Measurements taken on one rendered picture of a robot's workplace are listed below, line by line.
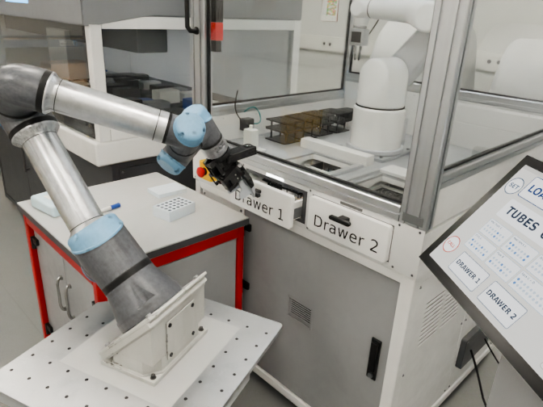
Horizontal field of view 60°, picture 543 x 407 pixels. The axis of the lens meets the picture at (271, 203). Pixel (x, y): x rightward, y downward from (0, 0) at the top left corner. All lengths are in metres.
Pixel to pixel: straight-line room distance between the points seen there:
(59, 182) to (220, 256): 0.70
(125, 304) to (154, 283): 0.07
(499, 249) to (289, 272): 0.86
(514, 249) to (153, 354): 0.70
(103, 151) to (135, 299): 1.19
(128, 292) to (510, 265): 0.73
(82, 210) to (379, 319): 0.88
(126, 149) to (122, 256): 1.18
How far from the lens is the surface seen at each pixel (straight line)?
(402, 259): 1.33
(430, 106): 1.20
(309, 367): 1.80
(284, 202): 1.45
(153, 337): 0.95
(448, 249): 1.06
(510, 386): 1.07
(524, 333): 0.87
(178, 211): 1.67
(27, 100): 1.15
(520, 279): 0.93
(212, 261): 1.67
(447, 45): 1.18
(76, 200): 1.19
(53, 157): 1.22
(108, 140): 2.10
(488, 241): 1.01
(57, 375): 1.08
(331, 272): 1.53
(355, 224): 1.36
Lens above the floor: 1.46
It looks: 23 degrees down
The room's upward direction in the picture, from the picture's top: 3 degrees clockwise
